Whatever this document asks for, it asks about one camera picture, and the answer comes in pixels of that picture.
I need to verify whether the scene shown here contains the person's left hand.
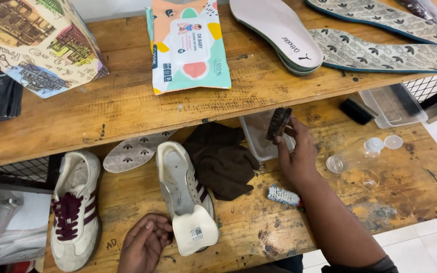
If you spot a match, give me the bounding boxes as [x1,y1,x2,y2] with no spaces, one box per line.
[118,213,174,273]

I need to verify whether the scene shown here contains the person's right hand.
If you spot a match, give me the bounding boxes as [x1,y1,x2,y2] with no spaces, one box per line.
[275,115,320,189]

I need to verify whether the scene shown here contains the white sneaker without laces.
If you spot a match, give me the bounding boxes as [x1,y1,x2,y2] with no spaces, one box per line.
[156,141,220,257]

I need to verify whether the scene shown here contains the dark bristle shoe brush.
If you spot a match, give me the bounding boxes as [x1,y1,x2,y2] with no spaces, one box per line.
[266,107,293,142]

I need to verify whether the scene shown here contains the patterned grey insole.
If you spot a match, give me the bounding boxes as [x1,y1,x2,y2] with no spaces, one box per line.
[304,0,437,46]
[308,28,437,74]
[102,129,178,174]

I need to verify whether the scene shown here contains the white sneaker with maroon laces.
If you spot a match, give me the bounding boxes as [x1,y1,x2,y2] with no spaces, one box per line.
[50,150,104,273]

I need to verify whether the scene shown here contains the brown cloth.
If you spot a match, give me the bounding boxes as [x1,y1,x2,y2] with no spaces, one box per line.
[182,122,261,202]

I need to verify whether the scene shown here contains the person's dark trousers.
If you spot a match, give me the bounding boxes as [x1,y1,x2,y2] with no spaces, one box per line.
[237,254,305,273]

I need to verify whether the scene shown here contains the blue white bristle toothbrush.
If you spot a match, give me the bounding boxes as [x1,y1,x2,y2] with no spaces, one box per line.
[267,185,305,210]

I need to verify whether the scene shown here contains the clear plastic container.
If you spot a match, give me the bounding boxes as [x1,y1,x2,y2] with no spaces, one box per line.
[239,109,297,162]
[358,83,429,130]

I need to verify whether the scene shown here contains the white fabric bag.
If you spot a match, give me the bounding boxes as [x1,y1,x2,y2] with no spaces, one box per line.
[0,186,52,270]

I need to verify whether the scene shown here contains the colourful wet wipes packet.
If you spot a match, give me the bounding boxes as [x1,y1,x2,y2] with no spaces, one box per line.
[146,0,232,96]

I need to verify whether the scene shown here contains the clear plastic bottle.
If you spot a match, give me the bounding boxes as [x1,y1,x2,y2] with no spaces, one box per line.
[326,137,385,174]

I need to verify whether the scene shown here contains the person's dark sleeve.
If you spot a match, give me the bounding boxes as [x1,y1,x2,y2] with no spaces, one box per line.
[320,255,400,273]

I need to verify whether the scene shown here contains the green edged insole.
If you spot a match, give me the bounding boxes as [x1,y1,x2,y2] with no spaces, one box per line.
[231,11,323,76]

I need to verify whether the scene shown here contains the printed paper bag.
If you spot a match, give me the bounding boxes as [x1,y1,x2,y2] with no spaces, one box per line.
[0,0,110,99]

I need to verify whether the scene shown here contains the black brush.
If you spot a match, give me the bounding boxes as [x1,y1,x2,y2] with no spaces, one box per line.
[340,95,379,126]

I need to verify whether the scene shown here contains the white insole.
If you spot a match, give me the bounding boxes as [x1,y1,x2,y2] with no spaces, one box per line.
[229,0,324,73]

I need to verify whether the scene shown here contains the clear bottle cap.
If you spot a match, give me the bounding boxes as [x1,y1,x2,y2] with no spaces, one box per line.
[384,134,404,150]

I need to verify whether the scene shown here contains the clear plastic wrapped package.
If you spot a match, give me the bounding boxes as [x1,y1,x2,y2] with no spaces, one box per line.
[395,0,437,43]

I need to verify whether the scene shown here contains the black wire mesh panel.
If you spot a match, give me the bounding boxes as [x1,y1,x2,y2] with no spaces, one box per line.
[404,70,437,104]
[0,153,64,191]

